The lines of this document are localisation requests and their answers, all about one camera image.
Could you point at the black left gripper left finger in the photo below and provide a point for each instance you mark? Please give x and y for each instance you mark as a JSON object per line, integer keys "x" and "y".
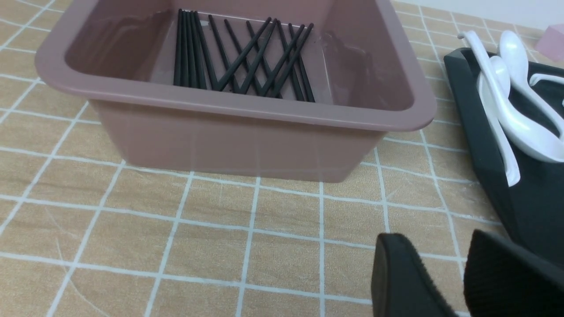
{"x": 401, "y": 285}

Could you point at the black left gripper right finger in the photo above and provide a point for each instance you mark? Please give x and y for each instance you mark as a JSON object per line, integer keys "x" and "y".
{"x": 502, "y": 279}

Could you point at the white spoon crossing left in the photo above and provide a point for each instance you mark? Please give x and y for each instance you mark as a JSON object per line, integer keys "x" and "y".
{"x": 532, "y": 138}

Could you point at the white spoon upper horizontal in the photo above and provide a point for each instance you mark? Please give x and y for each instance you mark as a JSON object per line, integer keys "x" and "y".
{"x": 536, "y": 78}

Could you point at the white spoon far left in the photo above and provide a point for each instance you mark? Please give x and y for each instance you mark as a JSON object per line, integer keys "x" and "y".
{"x": 512, "y": 172}

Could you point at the black chopstick bin rightmost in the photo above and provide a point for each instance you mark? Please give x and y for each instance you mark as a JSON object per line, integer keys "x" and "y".
{"x": 300, "y": 82}

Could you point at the pink plastic bin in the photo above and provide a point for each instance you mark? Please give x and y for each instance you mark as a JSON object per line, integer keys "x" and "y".
{"x": 288, "y": 89}

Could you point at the white spoon upright centre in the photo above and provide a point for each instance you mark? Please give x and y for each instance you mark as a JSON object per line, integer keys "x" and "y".
{"x": 513, "y": 53}

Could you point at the lilac cube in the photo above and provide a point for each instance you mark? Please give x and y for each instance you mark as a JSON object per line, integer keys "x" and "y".
{"x": 551, "y": 43}

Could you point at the black chopstick bin right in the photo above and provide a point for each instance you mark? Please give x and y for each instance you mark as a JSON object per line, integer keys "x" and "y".
{"x": 285, "y": 67}

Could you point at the black chopstick bin crossing long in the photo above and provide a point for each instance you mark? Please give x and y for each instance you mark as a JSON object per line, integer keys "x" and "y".
{"x": 242, "y": 54}

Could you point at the black chopstick bin upright middle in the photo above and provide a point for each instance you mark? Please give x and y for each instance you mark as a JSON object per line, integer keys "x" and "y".
{"x": 226, "y": 63}

